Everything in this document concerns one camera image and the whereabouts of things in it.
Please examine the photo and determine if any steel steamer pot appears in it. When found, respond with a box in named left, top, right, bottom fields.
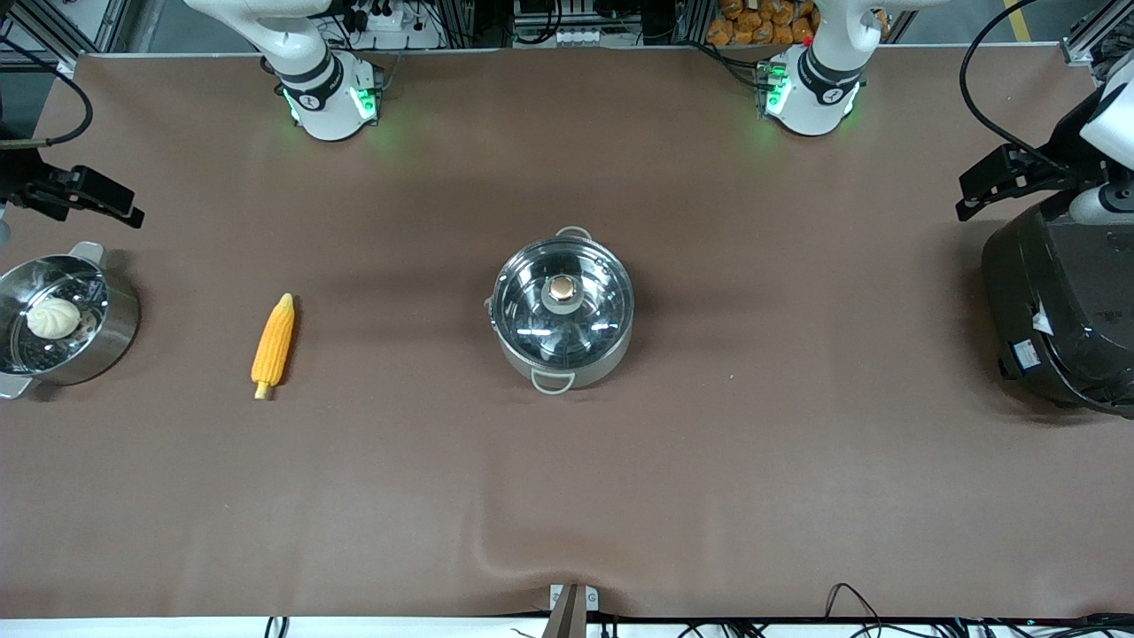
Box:
left=0, top=241, right=141, bottom=400

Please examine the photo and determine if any glass pot lid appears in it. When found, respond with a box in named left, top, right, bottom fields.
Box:
left=493, top=237, right=635, bottom=366

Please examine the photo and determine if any white steamed bun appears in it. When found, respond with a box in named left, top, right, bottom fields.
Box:
left=27, top=297, right=82, bottom=340

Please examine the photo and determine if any stainless steel pot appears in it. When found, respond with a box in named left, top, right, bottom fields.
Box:
left=485, top=226, right=635, bottom=395

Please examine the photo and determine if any black rice cooker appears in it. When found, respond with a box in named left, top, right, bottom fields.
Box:
left=981, top=191, right=1134, bottom=417

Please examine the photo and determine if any brown table mat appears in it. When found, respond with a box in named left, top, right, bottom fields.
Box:
left=0, top=49, right=1134, bottom=619

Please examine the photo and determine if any black camera cable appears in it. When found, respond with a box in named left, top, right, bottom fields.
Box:
left=959, top=0, right=1064, bottom=169
left=0, top=31, right=95, bottom=148

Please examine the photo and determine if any black left camera cable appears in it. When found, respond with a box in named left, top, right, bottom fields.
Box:
left=959, top=0, right=1064, bottom=169

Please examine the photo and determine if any metal table clamp bracket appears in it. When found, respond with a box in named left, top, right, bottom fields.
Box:
left=548, top=583, right=600, bottom=638

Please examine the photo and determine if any black right camera cable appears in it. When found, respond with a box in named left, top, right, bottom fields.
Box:
left=0, top=31, right=95, bottom=148

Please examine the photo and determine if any yellow corn cob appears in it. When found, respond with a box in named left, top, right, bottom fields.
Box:
left=251, top=293, right=296, bottom=401

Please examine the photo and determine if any aluminium frame profile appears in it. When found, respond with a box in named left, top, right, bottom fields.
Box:
left=0, top=0, right=134, bottom=72
left=1059, top=0, right=1134, bottom=67

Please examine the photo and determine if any white power strip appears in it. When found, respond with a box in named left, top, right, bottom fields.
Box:
left=350, top=0, right=444, bottom=50

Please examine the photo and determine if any black looped floor cable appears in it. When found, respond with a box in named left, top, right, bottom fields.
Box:
left=824, top=583, right=889, bottom=638

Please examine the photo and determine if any bag of orange snacks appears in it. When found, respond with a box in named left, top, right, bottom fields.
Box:
left=706, top=0, right=820, bottom=47

